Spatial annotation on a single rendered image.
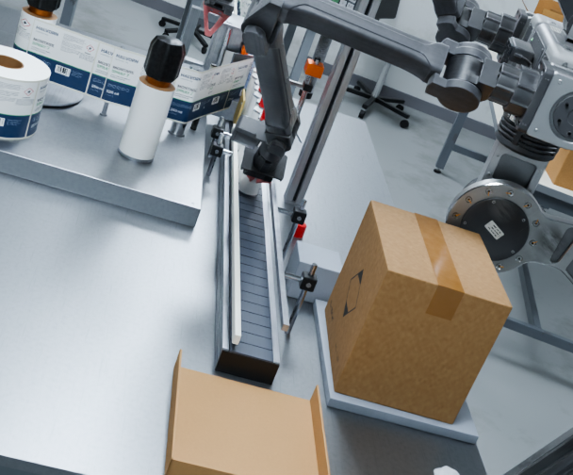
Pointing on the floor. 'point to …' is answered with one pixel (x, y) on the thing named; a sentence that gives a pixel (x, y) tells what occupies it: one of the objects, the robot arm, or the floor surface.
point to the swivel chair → (387, 9)
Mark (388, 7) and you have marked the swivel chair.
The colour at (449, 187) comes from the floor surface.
